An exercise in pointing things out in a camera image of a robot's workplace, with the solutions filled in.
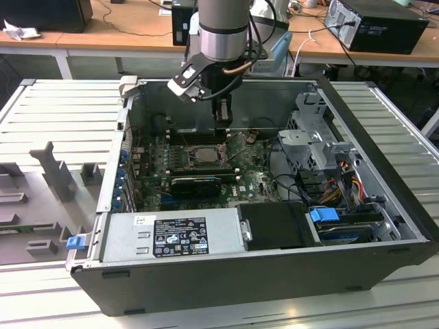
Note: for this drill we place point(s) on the thin metal locking lever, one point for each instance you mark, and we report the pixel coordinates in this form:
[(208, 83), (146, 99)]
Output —
[(186, 142), (233, 146)]

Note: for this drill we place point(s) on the CPU with silver top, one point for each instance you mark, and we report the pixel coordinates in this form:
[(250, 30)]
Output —
[(207, 155)]

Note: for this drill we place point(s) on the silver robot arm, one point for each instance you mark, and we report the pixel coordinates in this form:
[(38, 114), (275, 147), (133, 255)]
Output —
[(223, 34)]

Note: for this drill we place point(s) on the CPU socket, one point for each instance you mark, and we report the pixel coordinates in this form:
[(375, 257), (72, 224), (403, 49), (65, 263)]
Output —
[(205, 164)]

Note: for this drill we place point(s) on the blue slot retainer clip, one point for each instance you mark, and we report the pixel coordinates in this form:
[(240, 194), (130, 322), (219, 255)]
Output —
[(118, 200), (124, 155), (120, 179)]

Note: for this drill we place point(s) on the black plastic bay cover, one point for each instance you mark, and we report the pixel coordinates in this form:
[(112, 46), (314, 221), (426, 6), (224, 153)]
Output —
[(274, 226)]

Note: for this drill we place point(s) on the round coin battery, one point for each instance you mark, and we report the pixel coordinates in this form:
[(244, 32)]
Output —
[(250, 138)]

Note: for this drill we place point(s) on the small black box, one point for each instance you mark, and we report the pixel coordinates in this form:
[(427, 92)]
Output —
[(180, 24)]

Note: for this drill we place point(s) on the silver perforated drive cage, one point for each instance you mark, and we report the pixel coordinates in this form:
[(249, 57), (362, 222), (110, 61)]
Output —
[(298, 137)]

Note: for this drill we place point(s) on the grey plastic case latch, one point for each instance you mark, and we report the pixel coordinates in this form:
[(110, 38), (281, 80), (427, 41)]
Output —
[(127, 85)]

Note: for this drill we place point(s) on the green motherboard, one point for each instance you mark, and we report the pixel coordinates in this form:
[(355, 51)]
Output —
[(254, 185)]

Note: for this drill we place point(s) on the black graphics card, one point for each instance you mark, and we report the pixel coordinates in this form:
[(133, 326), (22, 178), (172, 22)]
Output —
[(195, 188)]

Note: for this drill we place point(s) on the blue disk carrier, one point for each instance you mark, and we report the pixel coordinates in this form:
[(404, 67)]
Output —
[(324, 216)]

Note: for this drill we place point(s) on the black PC tower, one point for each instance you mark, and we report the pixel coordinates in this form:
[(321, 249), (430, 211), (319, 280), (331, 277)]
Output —
[(384, 31)]

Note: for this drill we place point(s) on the silver power supply with label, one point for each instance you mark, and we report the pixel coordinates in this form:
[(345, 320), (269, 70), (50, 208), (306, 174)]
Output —
[(116, 236)]

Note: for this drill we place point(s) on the black monitor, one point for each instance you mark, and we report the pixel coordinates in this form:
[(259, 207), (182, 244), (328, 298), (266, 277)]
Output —
[(44, 13)]

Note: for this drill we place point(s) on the hard disk drive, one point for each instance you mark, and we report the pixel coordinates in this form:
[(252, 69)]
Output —
[(343, 234)]

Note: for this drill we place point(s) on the black and silver PC case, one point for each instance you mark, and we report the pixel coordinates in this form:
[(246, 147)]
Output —
[(205, 288)]

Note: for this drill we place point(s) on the crumpled white paper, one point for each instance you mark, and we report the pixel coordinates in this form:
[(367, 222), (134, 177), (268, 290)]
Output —
[(20, 32)]

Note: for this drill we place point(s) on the grey parts rack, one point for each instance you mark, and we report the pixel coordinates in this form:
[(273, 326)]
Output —
[(44, 192)]

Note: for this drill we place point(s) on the blue case latch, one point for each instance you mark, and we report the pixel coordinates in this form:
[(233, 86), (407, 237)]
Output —
[(75, 243)]

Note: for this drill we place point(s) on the green RAM stick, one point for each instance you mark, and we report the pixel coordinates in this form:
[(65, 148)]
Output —
[(13, 229)]

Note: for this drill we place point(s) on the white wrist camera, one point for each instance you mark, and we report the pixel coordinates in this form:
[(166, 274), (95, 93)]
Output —
[(187, 80)]

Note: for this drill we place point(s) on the wooden desk with white frame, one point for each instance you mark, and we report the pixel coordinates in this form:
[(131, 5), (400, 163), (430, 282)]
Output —
[(322, 42), (130, 20)]

